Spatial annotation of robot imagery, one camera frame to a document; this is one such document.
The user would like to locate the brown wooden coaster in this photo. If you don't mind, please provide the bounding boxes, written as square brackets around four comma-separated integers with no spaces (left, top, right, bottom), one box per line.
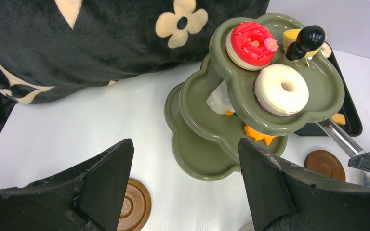
[304,150,346,181]
[117,178,152,231]

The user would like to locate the white ring donut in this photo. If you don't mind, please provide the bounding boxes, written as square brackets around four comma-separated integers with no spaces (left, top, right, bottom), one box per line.
[254,64,309,117]

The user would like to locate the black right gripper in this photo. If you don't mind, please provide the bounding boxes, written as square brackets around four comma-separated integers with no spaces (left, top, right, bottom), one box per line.
[238,138,370,231]

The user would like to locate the square waffle biscuit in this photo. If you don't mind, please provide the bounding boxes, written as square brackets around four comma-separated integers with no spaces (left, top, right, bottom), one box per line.
[331,113,346,126]

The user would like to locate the metal serving tongs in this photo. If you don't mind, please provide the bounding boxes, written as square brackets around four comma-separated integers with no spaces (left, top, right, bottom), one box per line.
[316,118,366,158]

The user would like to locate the yellow round macaron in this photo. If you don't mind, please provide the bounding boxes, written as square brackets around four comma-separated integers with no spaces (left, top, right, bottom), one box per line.
[283,28,320,58]

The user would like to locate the black dessert tray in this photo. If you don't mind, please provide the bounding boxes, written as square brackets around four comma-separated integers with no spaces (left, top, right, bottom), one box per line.
[295,52,363,137]

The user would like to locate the white cream roll cake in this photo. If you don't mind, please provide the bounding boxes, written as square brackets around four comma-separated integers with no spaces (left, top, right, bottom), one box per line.
[206,81,235,116]

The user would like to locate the red flower donut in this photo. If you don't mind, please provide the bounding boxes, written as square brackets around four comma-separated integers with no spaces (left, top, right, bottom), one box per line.
[225,21,279,71]

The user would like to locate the green enamel mug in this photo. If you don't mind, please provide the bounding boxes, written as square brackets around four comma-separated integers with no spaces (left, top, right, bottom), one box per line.
[238,222,255,231]

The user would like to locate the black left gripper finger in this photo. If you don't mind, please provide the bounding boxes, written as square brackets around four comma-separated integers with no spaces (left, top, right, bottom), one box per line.
[0,139,134,231]

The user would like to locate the white round pastry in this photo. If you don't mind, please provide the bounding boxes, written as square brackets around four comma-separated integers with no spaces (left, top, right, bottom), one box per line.
[319,42,332,59]

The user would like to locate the orange fish biscuit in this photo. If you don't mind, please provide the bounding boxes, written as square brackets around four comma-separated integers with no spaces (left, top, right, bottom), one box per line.
[244,124,275,146]

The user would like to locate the black floral pillow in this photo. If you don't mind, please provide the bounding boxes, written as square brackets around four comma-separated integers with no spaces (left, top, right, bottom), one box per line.
[0,0,269,131]

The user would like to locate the green three-tier serving stand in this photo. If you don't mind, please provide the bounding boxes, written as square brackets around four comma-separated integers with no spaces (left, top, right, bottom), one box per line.
[164,17,344,181]

